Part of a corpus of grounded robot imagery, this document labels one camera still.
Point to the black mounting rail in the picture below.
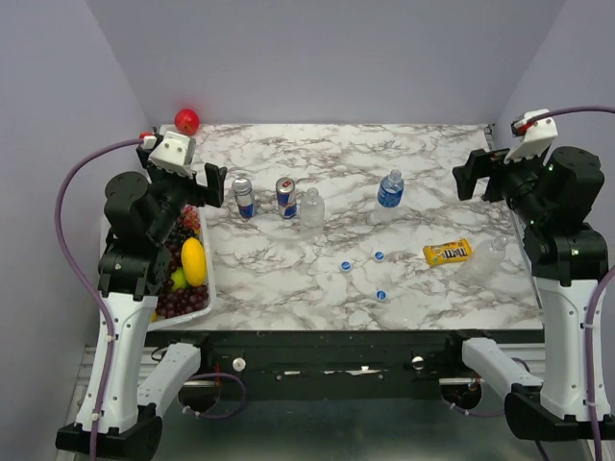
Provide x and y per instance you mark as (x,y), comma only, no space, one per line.
(336,365)

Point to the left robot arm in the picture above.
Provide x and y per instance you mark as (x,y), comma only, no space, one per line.
(121,415)

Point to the clear unlabelled plastic bottle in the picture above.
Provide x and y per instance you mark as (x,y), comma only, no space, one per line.
(312,211)

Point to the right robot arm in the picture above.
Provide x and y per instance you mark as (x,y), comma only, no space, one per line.
(551,195)

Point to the yellow mango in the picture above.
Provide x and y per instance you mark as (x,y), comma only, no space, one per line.
(194,262)

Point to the yellow candy bag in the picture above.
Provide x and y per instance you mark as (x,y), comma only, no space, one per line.
(450,252)

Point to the black grape bunch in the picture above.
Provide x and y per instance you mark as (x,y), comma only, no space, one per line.
(182,230)

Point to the lying clear plastic bottle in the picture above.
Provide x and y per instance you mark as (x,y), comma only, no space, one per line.
(484,262)

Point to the upside-down energy drink can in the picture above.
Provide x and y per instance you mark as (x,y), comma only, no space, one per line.
(245,198)

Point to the white fruit basket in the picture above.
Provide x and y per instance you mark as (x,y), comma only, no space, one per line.
(137,271)

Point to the red apple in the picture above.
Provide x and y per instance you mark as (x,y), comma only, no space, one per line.
(187,122)

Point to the green lime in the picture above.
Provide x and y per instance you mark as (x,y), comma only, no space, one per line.
(176,280)

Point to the dark purple grape bunch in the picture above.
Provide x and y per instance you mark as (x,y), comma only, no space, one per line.
(182,302)

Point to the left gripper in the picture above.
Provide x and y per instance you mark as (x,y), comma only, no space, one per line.
(215,176)

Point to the upright energy drink can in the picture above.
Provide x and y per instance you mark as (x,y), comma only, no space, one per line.
(286,197)

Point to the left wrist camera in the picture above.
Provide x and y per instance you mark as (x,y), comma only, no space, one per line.
(174,154)

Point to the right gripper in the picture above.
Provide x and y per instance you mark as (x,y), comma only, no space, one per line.
(481,163)

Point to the blue labelled plastic bottle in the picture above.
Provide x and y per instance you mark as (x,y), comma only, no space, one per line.
(389,196)

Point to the red grape bunch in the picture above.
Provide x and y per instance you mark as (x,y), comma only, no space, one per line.
(190,219)

